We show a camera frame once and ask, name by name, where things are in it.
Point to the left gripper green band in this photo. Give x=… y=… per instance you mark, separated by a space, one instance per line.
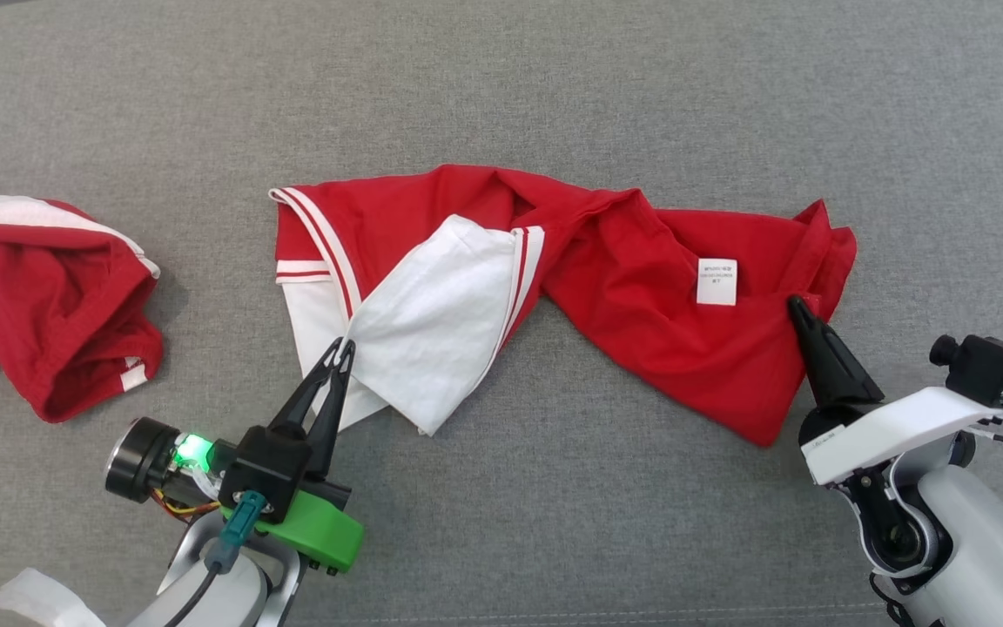
x=319 y=535

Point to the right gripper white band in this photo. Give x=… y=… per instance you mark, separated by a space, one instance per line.
x=893 y=431

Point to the red jersey shirt with lettering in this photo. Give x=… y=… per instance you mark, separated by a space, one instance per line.
x=641 y=296

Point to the red shorts with white stripes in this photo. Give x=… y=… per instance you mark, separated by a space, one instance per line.
x=49 y=331

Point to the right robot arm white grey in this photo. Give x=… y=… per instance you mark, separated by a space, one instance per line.
x=989 y=540

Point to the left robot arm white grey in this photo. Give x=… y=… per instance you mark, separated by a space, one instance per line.
x=236 y=601

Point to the left gripper black round motor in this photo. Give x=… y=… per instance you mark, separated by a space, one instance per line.
x=140 y=457

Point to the white tape label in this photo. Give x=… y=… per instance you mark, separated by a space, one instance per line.
x=31 y=596

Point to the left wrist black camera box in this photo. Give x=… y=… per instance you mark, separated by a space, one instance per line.
x=266 y=466

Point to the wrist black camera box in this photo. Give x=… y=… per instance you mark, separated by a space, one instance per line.
x=266 y=466
x=989 y=370

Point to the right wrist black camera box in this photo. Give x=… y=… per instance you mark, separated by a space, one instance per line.
x=989 y=370

